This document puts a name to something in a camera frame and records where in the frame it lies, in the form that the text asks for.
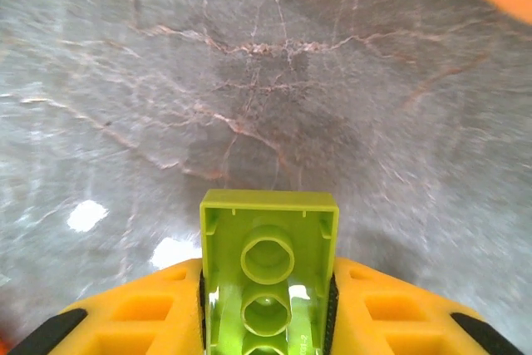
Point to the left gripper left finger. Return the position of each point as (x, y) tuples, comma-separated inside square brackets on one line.
[(137, 313)]

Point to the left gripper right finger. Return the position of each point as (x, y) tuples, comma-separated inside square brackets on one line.
[(395, 313)]

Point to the long green lego brick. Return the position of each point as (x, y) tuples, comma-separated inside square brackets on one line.
[(268, 255)]

